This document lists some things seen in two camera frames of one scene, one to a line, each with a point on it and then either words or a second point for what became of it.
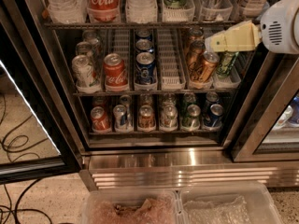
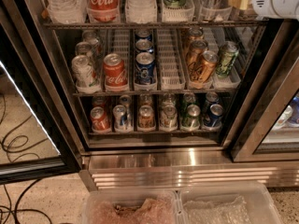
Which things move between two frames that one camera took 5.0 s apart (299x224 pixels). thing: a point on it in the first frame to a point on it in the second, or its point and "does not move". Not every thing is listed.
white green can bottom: (169, 117) does not move
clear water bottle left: (66, 4) does not move
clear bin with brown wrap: (133, 206) does not move
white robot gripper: (277, 32) to (261, 0)
